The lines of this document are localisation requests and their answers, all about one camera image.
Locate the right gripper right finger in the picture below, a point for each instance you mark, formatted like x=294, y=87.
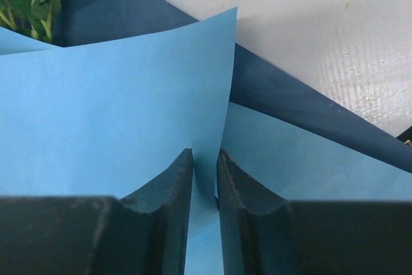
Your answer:
x=263, y=233

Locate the black ribbon gold lettering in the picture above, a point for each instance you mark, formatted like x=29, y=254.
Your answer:
x=406, y=137

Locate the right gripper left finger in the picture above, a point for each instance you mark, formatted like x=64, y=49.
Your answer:
x=144, y=232

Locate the blue wrapping paper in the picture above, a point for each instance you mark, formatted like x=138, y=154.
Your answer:
x=126, y=85

